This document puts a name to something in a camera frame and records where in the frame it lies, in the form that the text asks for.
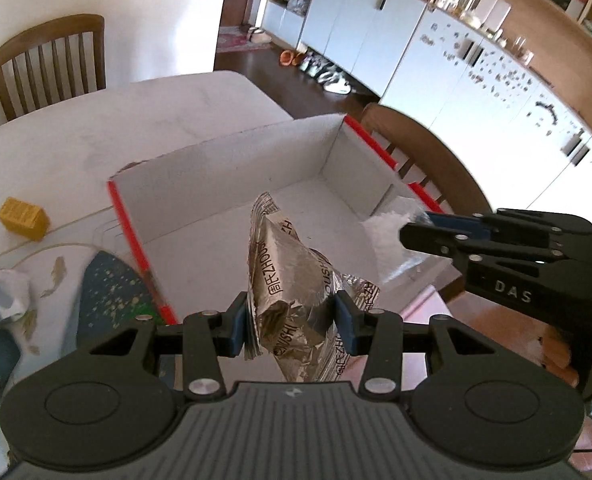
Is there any white and blue plastic packet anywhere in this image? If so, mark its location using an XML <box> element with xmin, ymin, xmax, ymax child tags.
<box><xmin>0</xmin><ymin>267</ymin><xmax>32</xmax><ymax>332</ymax></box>

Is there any clear plastic bag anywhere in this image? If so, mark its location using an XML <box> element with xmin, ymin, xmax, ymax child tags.
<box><xmin>363</xmin><ymin>195</ymin><xmax>457</xmax><ymax>291</ymax></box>

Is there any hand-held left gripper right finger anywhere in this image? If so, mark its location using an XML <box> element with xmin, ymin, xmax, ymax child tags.
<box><xmin>333</xmin><ymin>290</ymin><xmax>504</xmax><ymax>395</ymax></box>

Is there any wooden slatted chair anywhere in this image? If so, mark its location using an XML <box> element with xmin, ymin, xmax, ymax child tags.
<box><xmin>0</xmin><ymin>14</ymin><xmax>107</xmax><ymax>122</ymax></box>

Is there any silver foil snack packet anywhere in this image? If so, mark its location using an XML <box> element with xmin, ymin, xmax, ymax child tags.
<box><xmin>246</xmin><ymin>191</ymin><xmax>381</xmax><ymax>386</ymax></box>

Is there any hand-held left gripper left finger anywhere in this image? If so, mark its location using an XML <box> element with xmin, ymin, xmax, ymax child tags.
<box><xmin>78</xmin><ymin>292</ymin><xmax>251</xmax><ymax>402</ymax></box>

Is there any row of shoes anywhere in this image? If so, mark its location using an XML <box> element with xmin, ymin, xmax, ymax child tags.
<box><xmin>300</xmin><ymin>54</ymin><xmax>353</xmax><ymax>95</ymax></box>

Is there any person's right hand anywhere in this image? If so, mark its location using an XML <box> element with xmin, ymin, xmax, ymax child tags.
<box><xmin>536</xmin><ymin>317</ymin><xmax>592</xmax><ymax>391</ymax></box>

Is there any patterned rug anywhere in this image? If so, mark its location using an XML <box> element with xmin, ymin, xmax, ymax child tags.
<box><xmin>216</xmin><ymin>25</ymin><xmax>273</xmax><ymax>54</ymax></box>

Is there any small yellow box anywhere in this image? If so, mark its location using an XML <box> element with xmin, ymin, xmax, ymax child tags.
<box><xmin>0</xmin><ymin>197</ymin><xmax>50</xmax><ymax>242</ymax></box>

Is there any wooden chair with curved back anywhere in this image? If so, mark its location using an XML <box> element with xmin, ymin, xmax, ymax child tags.
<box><xmin>361</xmin><ymin>102</ymin><xmax>492</xmax><ymax>216</ymax></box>

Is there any low white cabinet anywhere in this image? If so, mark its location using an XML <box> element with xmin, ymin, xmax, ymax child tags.
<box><xmin>261</xmin><ymin>0</ymin><xmax>307</xmax><ymax>51</ymax></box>

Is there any white cabinet with stickers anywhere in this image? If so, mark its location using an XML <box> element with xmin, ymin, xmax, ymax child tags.
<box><xmin>381</xmin><ymin>7</ymin><xmax>592</xmax><ymax>211</ymax></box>

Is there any red cardboard box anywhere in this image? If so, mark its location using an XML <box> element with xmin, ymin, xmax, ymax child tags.
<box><xmin>106</xmin><ymin>114</ymin><xmax>449</xmax><ymax>326</ymax></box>

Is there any tall white cabinet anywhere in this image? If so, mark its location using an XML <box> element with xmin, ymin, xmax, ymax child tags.
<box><xmin>298</xmin><ymin>0</ymin><xmax>429</xmax><ymax>98</ymax></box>

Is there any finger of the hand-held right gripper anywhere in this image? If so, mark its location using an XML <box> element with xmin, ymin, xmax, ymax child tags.
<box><xmin>398</xmin><ymin>222</ymin><xmax>574</xmax><ymax>267</ymax></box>
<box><xmin>423</xmin><ymin>207</ymin><xmax>592</xmax><ymax>242</ymax></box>

